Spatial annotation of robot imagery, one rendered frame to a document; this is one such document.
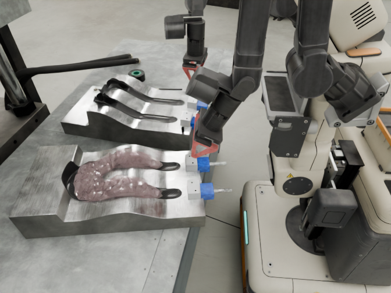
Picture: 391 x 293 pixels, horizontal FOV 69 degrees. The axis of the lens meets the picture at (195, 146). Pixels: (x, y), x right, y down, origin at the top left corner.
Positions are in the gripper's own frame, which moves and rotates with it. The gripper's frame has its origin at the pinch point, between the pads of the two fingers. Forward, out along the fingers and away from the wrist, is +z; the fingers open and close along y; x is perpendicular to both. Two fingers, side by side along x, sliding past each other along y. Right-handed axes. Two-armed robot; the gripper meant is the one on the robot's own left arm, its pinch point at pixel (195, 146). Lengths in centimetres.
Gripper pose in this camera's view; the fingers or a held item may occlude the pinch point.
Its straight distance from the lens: 78.3
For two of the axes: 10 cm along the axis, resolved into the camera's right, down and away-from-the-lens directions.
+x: 8.9, 3.6, 2.7
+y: -0.6, 6.9, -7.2
